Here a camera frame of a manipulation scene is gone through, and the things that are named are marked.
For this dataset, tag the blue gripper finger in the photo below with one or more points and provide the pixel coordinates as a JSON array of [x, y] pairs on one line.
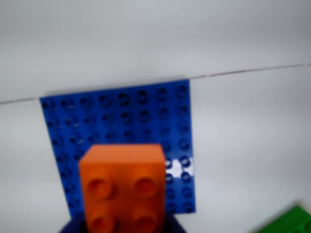
[[176, 227]]

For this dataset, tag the orange 2x4 block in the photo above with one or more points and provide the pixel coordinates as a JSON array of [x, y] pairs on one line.
[[121, 194]]

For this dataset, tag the green 2x4 block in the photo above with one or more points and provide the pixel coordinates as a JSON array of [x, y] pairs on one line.
[[291, 221]]

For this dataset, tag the white table cover sheet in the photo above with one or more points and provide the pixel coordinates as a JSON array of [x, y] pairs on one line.
[[243, 145], [145, 36]]

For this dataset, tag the blue 8x8 stud baseplate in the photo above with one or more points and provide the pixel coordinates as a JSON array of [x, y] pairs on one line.
[[109, 116]]

